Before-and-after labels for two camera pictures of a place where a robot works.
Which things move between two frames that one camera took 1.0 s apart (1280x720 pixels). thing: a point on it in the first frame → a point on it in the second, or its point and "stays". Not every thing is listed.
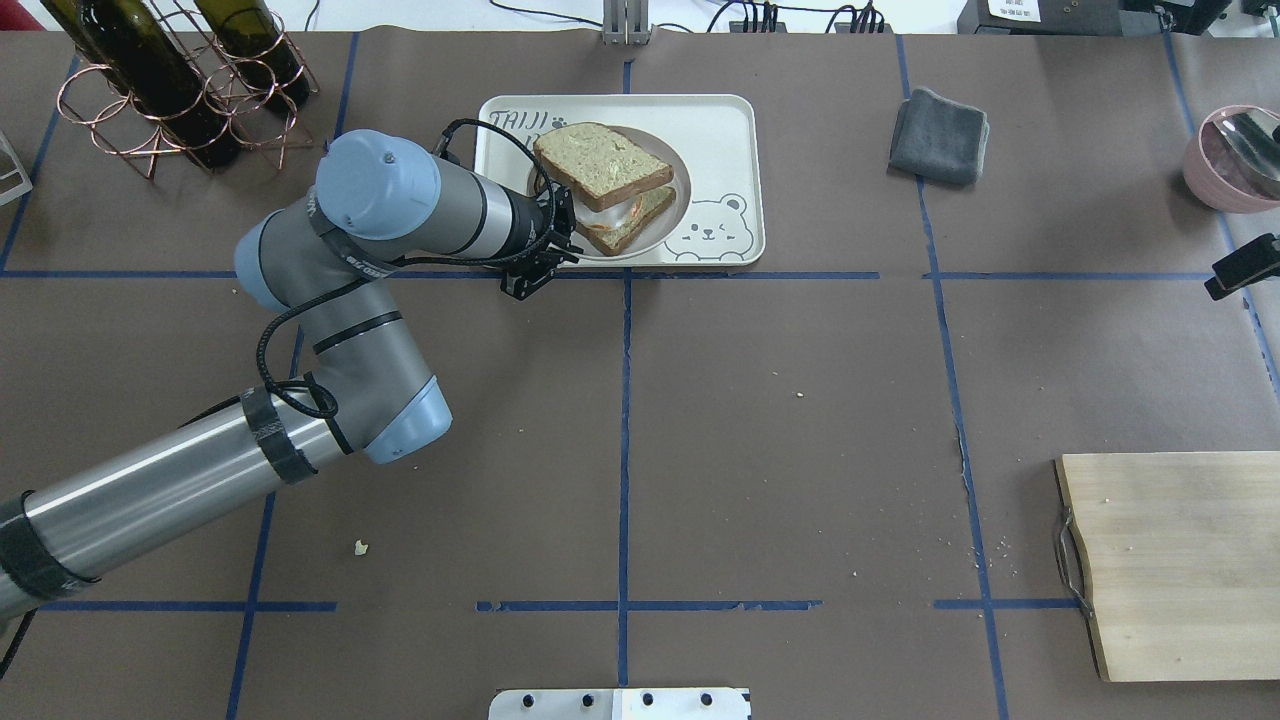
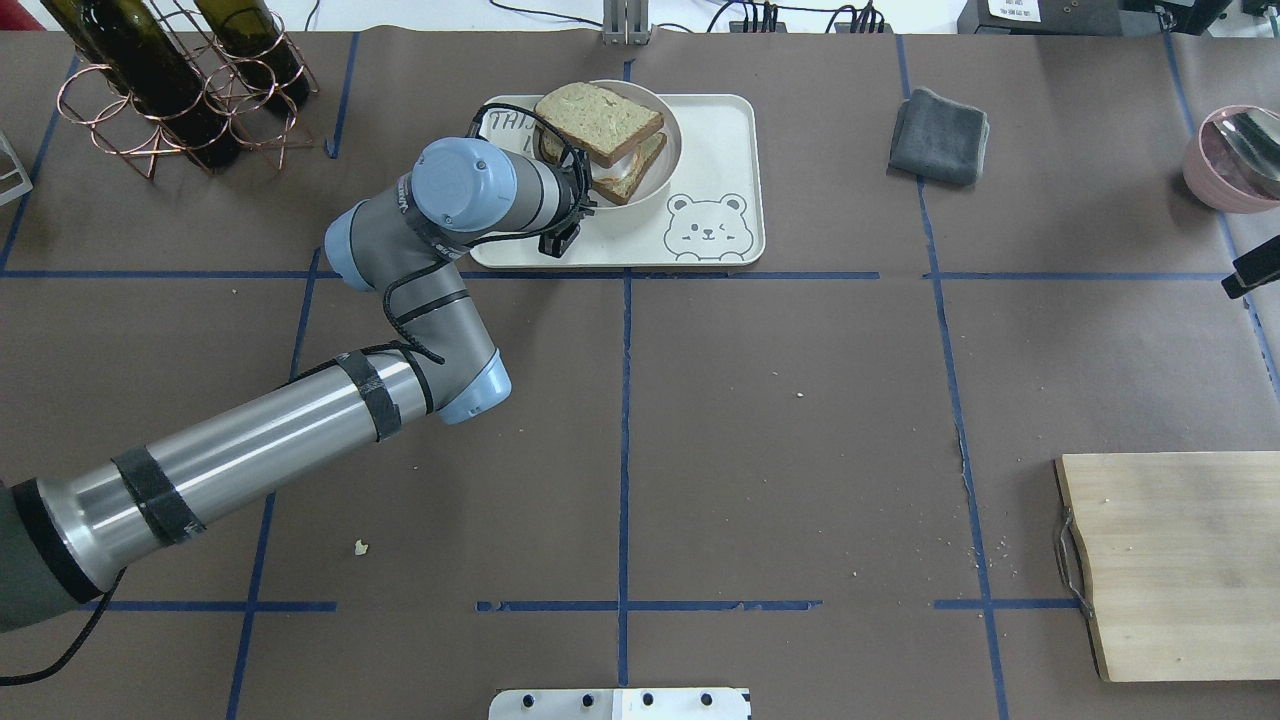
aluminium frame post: [625, 22] stays
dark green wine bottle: [133, 45] stays
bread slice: [598, 167] → [600, 124]
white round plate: [669, 222] → [668, 161]
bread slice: [615, 240] → [621, 190]
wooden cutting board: [1184, 554] stays
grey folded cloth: [939, 139] stays
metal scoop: [1244, 145] stays
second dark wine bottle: [252, 33] stays
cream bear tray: [719, 137] stays
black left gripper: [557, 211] → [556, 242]
